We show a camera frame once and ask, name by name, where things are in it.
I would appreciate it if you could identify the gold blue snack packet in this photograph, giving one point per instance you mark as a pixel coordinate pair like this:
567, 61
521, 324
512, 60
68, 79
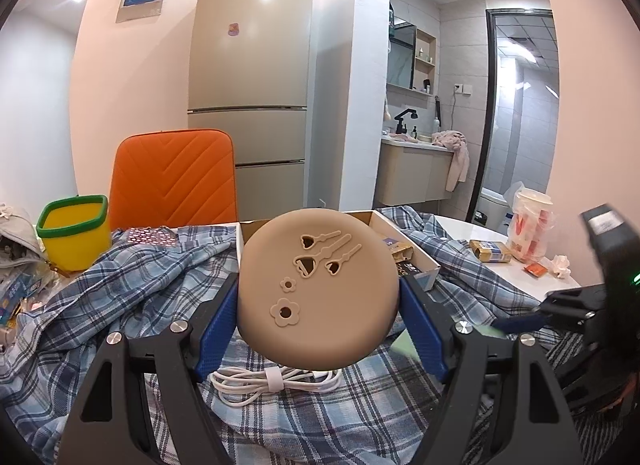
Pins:
395, 245

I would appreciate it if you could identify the white wall socket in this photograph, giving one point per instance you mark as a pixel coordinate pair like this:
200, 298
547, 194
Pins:
462, 89

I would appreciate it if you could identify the green cloth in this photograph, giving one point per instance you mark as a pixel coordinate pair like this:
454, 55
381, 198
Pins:
404, 345

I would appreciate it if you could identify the small orange packet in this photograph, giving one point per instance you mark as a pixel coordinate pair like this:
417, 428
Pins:
536, 270

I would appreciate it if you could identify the pink fridge sticker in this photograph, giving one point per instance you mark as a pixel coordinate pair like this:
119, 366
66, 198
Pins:
232, 28

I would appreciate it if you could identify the mirror cabinet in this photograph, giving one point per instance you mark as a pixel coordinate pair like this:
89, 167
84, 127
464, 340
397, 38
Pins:
400, 55

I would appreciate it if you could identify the beige round silicone pouch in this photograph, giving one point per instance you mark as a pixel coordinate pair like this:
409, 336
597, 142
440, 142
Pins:
320, 290

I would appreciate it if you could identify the beige refrigerator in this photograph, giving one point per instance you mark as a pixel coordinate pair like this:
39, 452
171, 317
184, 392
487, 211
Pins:
250, 70

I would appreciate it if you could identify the bathroom vanity cabinet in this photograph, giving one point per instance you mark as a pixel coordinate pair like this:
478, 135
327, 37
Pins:
415, 175

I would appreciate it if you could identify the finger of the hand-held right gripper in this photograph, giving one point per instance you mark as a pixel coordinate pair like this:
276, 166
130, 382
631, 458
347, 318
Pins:
565, 307

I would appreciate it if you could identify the white toilet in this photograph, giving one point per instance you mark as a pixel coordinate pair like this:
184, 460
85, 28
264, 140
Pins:
492, 205

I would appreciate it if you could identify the black packet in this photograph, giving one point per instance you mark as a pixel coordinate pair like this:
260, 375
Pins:
410, 269

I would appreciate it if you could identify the crumpled white tissue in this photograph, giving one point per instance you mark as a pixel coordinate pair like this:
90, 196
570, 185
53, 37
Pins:
560, 265

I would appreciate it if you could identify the cardboard box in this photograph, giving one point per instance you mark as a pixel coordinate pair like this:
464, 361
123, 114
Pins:
425, 260

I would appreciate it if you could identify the blue plaid shirt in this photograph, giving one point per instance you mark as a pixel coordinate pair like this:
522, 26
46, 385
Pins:
150, 295

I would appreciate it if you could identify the wall niche shelf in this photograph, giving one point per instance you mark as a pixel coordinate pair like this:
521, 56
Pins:
425, 60

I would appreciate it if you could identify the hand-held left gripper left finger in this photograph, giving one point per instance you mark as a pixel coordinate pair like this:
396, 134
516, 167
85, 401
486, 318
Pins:
220, 330

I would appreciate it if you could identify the yellow bin with green rim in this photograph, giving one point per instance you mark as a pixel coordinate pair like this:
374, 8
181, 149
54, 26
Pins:
75, 245

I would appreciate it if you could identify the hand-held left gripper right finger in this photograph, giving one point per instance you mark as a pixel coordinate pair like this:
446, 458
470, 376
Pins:
425, 330

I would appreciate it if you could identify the black door frame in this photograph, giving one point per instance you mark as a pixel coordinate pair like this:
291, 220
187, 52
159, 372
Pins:
487, 95

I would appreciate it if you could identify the black faucet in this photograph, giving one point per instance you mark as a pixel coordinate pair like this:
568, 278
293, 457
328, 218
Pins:
404, 120

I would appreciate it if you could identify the pink towel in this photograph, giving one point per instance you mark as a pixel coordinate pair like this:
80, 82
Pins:
455, 150

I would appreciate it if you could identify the clutter pile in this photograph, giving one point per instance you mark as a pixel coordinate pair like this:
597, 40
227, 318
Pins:
20, 265

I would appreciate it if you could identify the orange chair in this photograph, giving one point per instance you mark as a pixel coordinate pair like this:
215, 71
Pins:
172, 175

